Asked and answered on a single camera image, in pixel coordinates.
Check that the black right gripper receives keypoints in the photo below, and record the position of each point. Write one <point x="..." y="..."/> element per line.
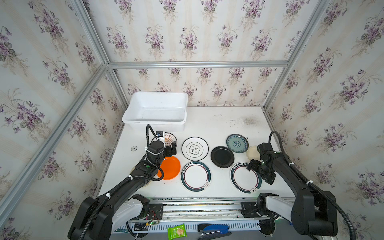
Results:
<point x="259" y="167"/>

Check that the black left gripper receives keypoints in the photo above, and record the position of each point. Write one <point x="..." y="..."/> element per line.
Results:
<point x="168" y="149"/>

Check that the cream plate black blob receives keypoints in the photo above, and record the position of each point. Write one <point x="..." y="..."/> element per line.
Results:
<point x="253" y="153"/>

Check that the green rimmed white plate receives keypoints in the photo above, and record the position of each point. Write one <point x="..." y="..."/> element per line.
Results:
<point x="196" y="176"/>
<point x="246" y="181"/>

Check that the blue floral green plate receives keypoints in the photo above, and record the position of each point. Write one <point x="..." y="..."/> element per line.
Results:
<point x="237" y="143"/>

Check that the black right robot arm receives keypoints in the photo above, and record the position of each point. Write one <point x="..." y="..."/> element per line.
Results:
<point x="314" y="211"/>

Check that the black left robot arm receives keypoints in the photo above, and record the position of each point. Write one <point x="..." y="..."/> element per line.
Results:
<point x="96" y="218"/>

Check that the white plastic bin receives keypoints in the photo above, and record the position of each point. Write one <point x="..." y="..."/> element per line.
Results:
<point x="165" y="111"/>

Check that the white plate orange fan centre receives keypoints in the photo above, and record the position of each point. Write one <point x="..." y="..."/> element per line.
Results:
<point x="170" y="139"/>

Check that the orange plastic plate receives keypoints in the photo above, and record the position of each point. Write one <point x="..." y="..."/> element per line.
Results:
<point x="171" y="167"/>

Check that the white plate black flower outline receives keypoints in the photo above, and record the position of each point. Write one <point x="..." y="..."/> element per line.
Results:
<point x="195" y="149"/>

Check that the black round plate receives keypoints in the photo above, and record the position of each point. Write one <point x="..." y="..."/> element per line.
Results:
<point x="222" y="157"/>

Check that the green snack packet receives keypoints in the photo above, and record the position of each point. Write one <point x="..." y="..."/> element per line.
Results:
<point x="177" y="232"/>

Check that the blue black stapler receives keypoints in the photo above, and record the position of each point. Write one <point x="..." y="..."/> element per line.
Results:
<point x="213" y="231"/>

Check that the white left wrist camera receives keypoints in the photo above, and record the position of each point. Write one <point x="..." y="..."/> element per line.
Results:
<point x="160" y="136"/>

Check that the aluminium rail base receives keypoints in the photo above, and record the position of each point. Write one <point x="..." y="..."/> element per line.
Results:
<point x="239" y="214"/>

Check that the aluminium frame top bar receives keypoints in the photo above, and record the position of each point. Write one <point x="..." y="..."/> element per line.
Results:
<point x="197" y="64"/>

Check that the aluminium frame post left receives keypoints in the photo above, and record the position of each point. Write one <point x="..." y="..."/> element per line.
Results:
<point x="99" y="51"/>

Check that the aluminium frame post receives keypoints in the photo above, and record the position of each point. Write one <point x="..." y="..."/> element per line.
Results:
<point x="99" y="51"/>
<point x="306" y="34"/>

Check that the aluminium frame post right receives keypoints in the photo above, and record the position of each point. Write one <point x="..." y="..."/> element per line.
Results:
<point x="306" y="34"/>

